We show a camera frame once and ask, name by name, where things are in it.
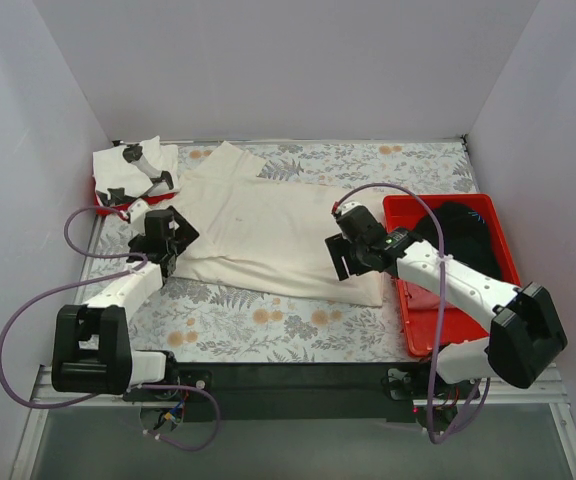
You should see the cream white t-shirt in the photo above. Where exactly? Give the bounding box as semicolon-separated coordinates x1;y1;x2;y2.
170;142;383;307

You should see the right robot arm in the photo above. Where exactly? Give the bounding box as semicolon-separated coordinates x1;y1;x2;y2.
325;202;567;398

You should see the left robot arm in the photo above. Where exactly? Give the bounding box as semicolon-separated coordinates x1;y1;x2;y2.
51;202;199;400

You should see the small red tray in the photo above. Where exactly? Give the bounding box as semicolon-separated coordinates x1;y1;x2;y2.
93;170;179;216

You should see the folded white printed t-shirt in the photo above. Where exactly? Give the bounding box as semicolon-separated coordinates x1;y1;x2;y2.
92;136;179;207

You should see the large red bin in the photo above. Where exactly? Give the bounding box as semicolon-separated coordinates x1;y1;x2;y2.
383;194;520;358

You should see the floral patterned table mat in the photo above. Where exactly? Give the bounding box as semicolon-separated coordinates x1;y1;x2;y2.
65;140;477;364

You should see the black garment in bin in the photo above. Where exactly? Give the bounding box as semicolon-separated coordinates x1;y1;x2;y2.
433;201;502;280

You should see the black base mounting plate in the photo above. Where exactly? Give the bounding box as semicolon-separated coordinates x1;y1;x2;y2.
122;361;484;424

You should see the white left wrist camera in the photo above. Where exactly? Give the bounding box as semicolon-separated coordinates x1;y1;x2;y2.
121;199;150;229

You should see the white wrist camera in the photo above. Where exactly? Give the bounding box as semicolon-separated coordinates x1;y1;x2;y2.
332;201;362;219
121;199;150;229

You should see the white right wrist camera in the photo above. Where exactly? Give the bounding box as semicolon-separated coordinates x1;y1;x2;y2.
332;201;362;219

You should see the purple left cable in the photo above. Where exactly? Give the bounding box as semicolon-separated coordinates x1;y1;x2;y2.
0;205;222;452

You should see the aluminium frame rail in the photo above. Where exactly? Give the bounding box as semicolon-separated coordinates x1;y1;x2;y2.
26;369;576;479

